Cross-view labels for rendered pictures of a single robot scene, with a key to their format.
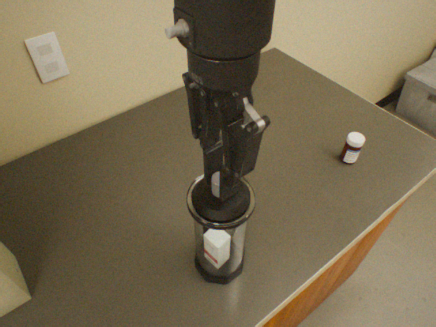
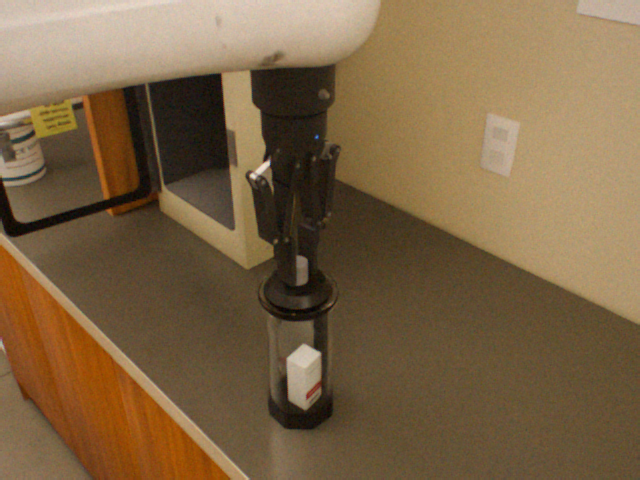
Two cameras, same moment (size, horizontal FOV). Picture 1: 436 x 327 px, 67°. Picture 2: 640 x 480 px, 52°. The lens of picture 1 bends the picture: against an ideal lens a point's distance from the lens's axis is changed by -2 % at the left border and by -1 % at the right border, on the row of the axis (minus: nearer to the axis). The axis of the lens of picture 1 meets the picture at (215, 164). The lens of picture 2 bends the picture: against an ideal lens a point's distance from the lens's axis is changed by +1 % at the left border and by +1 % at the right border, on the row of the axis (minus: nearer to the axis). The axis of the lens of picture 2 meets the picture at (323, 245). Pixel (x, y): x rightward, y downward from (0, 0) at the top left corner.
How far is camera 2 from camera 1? 76 cm
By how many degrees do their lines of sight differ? 62
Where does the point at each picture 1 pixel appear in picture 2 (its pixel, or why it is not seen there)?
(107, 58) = (563, 196)
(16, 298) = (241, 254)
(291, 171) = not seen: outside the picture
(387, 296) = not seen: outside the picture
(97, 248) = not seen: hidden behind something
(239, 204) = (279, 293)
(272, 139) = (572, 467)
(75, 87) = (508, 198)
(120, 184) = (399, 298)
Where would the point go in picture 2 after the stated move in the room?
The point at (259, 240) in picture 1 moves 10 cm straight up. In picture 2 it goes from (340, 448) to (341, 399)
